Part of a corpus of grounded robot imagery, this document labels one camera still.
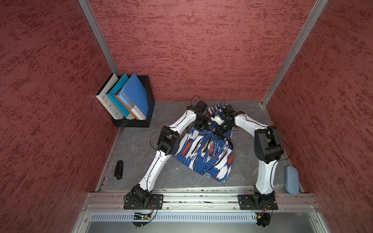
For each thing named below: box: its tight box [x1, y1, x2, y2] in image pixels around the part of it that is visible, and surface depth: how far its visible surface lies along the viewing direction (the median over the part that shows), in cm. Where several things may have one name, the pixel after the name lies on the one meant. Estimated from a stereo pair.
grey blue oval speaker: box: [284, 165, 300, 196], surface depth 82 cm
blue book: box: [115, 72, 150, 121], surface depth 98 cm
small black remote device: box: [114, 160, 124, 180], surface depth 83 cm
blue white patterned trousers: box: [174, 104, 235, 183], surface depth 86 cm
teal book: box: [105, 72, 135, 120], surface depth 90 cm
